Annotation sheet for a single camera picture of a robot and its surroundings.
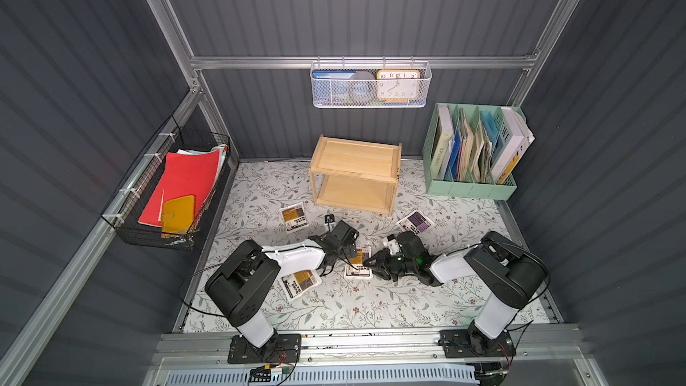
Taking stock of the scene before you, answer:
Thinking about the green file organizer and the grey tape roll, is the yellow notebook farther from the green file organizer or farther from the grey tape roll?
the green file organizer

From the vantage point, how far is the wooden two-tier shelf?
902 mm

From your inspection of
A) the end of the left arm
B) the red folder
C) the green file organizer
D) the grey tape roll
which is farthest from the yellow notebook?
the green file organizer

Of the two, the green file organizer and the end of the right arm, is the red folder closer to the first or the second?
the end of the right arm

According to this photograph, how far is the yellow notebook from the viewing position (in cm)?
67

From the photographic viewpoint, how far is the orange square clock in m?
0.89

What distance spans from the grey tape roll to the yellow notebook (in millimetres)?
587

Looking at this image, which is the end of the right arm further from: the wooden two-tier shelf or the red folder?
the red folder

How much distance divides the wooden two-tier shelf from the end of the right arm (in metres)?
0.21

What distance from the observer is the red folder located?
2.30ft

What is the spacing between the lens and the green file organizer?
3.16 ft

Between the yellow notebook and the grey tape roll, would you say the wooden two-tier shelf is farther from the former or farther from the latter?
the yellow notebook

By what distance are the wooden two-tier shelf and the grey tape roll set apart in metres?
0.17
